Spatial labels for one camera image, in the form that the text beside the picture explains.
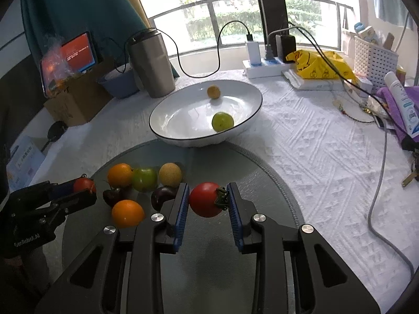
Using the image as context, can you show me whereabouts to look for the keys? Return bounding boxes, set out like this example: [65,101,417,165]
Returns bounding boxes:
[402,157,419,188]

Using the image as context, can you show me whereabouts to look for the small white box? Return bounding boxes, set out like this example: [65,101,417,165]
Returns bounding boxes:
[355,76,374,96]

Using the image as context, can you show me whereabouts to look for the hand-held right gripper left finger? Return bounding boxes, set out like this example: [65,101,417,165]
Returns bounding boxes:
[34,183,190,314]

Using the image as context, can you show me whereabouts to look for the cardboard box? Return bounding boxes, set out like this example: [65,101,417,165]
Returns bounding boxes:
[43,57,115,127]

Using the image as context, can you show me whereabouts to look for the white charger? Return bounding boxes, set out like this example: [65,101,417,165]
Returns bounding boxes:
[245,39,261,65]

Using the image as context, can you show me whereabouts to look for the dark window post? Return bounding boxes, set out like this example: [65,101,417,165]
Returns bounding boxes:
[252,0,289,44]

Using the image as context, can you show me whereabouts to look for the white and blue carton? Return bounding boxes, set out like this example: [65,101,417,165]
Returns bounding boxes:
[7,136,46,192]

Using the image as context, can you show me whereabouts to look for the steel tumbler with black lid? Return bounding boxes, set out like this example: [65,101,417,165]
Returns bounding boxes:
[127,29,176,99]

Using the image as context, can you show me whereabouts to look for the white power strip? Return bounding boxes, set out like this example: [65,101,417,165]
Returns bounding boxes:
[242,57,295,79]

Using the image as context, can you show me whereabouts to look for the large red tomato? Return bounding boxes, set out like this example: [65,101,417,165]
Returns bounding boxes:
[189,182,230,218]

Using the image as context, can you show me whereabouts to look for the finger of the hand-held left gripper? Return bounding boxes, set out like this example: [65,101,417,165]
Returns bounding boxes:
[49,177,81,198]
[49,189,98,217]

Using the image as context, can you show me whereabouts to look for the white flat packet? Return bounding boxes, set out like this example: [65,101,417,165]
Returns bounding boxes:
[282,69,357,91]

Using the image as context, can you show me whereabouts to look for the black charger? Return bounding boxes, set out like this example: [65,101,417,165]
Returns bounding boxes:
[275,34,297,60]

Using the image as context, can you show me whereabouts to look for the white cream tube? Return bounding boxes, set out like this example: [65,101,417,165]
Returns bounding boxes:
[384,71,419,139]

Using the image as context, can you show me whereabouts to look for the grey cable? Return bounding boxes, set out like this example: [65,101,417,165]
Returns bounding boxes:
[367,118,416,282]

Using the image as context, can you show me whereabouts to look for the black power cable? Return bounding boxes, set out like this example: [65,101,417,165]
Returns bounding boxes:
[287,21,393,118]

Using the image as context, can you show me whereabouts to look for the black charging cable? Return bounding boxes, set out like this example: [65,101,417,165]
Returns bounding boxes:
[168,21,254,78]

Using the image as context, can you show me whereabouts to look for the teal curtain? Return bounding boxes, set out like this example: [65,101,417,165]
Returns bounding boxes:
[20,0,149,72]

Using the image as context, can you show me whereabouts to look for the white bowl with dark rim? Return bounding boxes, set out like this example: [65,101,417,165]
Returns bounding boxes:
[149,79,264,148]

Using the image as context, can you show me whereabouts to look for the grey round placemat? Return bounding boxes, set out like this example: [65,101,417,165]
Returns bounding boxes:
[60,138,306,314]

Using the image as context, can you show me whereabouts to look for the purple cloth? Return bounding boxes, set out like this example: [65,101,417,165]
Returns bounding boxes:
[375,85,419,142]

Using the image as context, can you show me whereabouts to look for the white plastic basket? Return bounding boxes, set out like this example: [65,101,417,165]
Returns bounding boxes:
[354,35,400,87]

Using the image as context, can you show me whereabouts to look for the green lime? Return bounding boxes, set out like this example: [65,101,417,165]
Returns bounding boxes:
[211,111,235,133]

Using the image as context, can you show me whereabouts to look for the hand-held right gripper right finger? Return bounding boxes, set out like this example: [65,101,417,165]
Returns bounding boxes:
[227,182,382,314]

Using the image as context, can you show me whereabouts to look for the yellow plastic bag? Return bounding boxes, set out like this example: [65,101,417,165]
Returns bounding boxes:
[285,50,359,81]

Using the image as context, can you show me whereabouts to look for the yellow plum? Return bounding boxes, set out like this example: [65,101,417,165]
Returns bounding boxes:
[159,163,183,186]

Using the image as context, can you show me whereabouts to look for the balcony railing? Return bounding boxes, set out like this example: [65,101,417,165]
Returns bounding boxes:
[147,0,356,56]

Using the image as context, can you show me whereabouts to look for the orange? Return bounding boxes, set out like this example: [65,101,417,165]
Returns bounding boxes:
[107,164,134,188]
[112,200,145,229]

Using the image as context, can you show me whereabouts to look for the tablet with red screen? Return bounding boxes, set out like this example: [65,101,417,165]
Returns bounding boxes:
[39,32,98,97]

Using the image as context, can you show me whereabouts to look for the small red tomato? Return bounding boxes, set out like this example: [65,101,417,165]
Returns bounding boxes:
[74,177,97,194]

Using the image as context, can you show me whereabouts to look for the blue bowl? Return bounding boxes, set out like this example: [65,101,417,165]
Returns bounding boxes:
[98,64,140,99]

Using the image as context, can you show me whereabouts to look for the black round object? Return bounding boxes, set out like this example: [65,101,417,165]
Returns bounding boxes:
[47,121,67,143]

